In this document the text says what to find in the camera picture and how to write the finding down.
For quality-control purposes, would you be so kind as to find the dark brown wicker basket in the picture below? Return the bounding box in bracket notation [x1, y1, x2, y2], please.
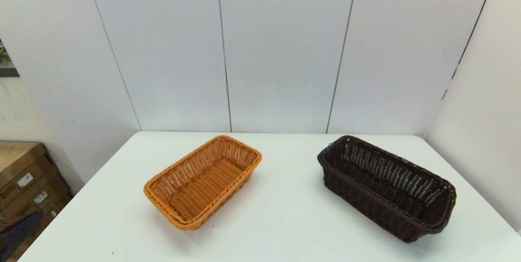
[317, 135, 457, 243]

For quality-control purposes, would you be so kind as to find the orange wicker basket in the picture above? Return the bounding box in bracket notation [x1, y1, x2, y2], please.
[143, 135, 263, 230]

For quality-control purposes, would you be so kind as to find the green plant on dark ledge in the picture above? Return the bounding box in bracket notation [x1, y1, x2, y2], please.
[0, 39, 20, 78]

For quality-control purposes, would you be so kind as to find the brown cardboard box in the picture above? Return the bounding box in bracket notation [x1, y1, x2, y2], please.
[8, 197, 74, 262]
[0, 175, 73, 230]
[0, 141, 61, 201]

